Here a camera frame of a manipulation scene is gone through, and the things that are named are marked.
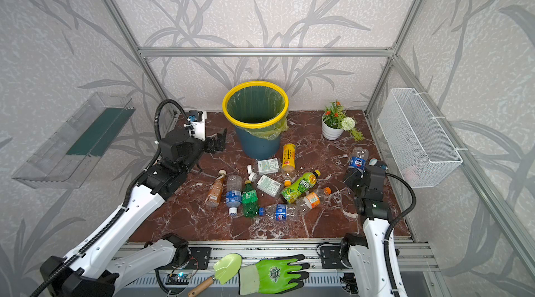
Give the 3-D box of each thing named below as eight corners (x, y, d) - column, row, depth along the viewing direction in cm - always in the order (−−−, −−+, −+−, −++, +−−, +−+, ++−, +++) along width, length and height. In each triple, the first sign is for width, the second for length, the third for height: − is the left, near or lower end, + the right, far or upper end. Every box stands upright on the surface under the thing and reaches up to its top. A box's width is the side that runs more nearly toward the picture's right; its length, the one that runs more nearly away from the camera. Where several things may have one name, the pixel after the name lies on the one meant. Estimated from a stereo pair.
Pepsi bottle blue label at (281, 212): (259, 221, 84) (258, 217, 80) (260, 207, 88) (259, 203, 84) (299, 221, 84) (300, 217, 81) (298, 207, 88) (299, 203, 84)
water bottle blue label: (227, 216, 84) (224, 212, 80) (229, 180, 95) (227, 175, 91) (241, 215, 85) (239, 210, 81) (242, 179, 95) (240, 173, 91)
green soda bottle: (241, 218, 85) (239, 214, 81) (245, 183, 95) (244, 179, 91) (258, 218, 85) (257, 214, 81) (260, 183, 95) (260, 179, 91)
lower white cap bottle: (247, 184, 94) (246, 179, 91) (254, 174, 98) (253, 169, 94) (276, 199, 90) (276, 195, 87) (282, 188, 93) (282, 184, 90)
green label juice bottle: (288, 207, 88) (288, 202, 82) (280, 198, 90) (280, 191, 85) (320, 181, 95) (322, 175, 90) (312, 173, 98) (314, 166, 93)
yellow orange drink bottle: (281, 171, 98) (281, 165, 94) (281, 149, 107) (281, 142, 102) (295, 171, 98) (296, 165, 94) (294, 149, 107) (295, 142, 102)
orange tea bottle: (208, 207, 88) (204, 202, 83) (216, 173, 98) (212, 167, 93) (220, 207, 88) (216, 202, 83) (226, 173, 98) (223, 167, 93)
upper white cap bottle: (247, 175, 96) (247, 172, 93) (247, 165, 99) (246, 161, 97) (279, 171, 97) (279, 168, 94) (277, 161, 101) (277, 157, 98)
